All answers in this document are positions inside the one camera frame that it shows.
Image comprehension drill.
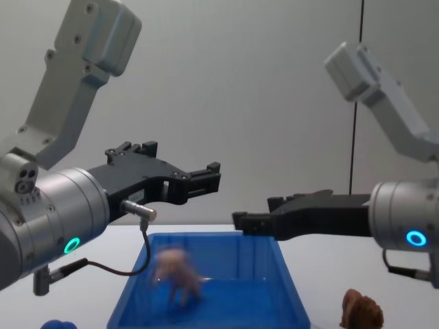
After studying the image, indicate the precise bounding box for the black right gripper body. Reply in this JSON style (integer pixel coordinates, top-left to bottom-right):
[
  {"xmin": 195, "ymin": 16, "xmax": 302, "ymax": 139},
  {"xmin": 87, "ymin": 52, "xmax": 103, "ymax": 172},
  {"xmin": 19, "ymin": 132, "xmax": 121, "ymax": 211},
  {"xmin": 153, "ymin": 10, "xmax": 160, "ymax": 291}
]
[{"xmin": 273, "ymin": 193, "xmax": 375, "ymax": 241}]

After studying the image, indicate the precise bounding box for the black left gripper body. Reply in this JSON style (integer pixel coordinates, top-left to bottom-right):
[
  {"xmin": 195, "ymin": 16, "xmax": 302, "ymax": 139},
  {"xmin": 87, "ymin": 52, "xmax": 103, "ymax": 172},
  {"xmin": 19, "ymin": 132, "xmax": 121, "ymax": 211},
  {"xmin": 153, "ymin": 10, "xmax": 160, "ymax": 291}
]
[{"xmin": 86, "ymin": 156, "xmax": 189, "ymax": 222}]

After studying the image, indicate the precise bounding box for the pink toy pig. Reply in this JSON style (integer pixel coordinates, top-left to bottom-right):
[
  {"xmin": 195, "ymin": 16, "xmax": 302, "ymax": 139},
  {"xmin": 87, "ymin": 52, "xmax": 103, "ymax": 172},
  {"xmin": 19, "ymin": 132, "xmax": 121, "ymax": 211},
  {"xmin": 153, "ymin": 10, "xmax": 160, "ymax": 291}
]
[{"xmin": 150, "ymin": 247, "xmax": 215, "ymax": 308}]

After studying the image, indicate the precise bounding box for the blue plastic bin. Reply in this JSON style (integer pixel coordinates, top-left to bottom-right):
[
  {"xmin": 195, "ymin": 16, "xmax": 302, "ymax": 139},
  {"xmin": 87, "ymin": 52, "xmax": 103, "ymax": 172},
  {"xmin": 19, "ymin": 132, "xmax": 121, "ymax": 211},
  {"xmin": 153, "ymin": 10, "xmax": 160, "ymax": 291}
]
[{"xmin": 106, "ymin": 231, "xmax": 312, "ymax": 329}]

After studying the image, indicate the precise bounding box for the brown toy animal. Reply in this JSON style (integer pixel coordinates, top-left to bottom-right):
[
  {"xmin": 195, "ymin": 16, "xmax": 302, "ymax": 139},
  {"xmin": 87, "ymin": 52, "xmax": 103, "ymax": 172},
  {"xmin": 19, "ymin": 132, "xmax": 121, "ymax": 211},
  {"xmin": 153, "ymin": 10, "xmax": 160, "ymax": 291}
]
[{"xmin": 338, "ymin": 288, "xmax": 384, "ymax": 329}]

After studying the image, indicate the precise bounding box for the blue toy figure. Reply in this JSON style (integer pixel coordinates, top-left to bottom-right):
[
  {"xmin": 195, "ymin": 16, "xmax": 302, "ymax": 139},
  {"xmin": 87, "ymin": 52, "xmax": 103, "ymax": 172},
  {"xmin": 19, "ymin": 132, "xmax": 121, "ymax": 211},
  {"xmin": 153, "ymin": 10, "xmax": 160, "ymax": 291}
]
[{"xmin": 40, "ymin": 318, "xmax": 76, "ymax": 329}]

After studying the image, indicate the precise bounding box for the thin dark left gripper cable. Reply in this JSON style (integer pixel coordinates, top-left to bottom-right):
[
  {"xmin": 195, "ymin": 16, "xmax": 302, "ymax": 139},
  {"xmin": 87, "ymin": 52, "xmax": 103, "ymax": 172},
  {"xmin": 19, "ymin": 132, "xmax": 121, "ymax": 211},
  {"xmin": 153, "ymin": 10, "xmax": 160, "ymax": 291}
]
[{"xmin": 32, "ymin": 199, "xmax": 158, "ymax": 296}]

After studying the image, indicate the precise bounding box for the thin dark gripper cable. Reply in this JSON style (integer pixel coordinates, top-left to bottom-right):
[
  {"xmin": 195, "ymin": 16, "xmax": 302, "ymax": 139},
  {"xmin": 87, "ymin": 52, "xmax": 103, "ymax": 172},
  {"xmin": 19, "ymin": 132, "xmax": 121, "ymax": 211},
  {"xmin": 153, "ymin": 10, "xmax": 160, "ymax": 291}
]
[
  {"xmin": 32, "ymin": 199, "xmax": 158, "ymax": 296},
  {"xmin": 381, "ymin": 247, "xmax": 435, "ymax": 280}
]

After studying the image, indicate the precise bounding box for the thin dark right gripper cable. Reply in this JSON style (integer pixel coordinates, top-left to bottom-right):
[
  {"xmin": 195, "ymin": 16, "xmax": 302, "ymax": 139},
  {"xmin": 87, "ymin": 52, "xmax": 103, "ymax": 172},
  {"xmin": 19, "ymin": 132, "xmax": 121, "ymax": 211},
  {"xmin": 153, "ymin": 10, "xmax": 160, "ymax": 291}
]
[{"xmin": 381, "ymin": 247, "xmax": 435, "ymax": 280}]

